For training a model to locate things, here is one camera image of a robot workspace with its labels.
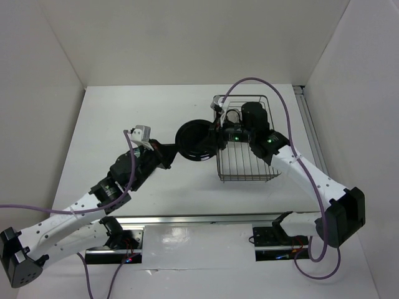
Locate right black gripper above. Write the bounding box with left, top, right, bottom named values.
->
left=195, top=112, right=254, bottom=155

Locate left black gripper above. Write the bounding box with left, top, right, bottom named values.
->
left=130, top=138, right=180, bottom=191

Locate black glossy plate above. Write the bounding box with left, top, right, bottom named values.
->
left=175, top=119, right=216, bottom=162

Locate clear square glass plate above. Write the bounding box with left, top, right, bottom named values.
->
left=225, top=109, right=241, bottom=123

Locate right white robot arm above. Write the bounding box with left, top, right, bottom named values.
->
left=201, top=102, right=365, bottom=248

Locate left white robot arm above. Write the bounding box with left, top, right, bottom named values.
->
left=1, top=140, right=178, bottom=288

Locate metal wire dish rack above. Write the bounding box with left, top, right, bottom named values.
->
left=216, top=94, right=281, bottom=182

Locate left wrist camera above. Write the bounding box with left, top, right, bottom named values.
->
left=126, top=125, right=154, bottom=151

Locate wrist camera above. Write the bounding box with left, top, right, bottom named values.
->
left=126, top=125, right=154, bottom=151
left=210, top=95, right=229, bottom=125

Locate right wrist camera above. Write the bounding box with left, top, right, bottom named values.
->
left=210, top=95, right=229, bottom=125

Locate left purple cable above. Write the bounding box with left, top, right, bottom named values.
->
left=0, top=128, right=138, bottom=299

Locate purple cable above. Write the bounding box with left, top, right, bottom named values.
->
left=221, top=76, right=341, bottom=278
left=0, top=128, right=138, bottom=299

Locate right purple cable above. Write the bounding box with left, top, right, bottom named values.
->
left=221, top=76, right=341, bottom=278

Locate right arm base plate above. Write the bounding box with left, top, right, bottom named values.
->
left=248, top=212, right=309, bottom=262

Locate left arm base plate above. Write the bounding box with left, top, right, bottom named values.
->
left=84, top=226, right=144, bottom=265

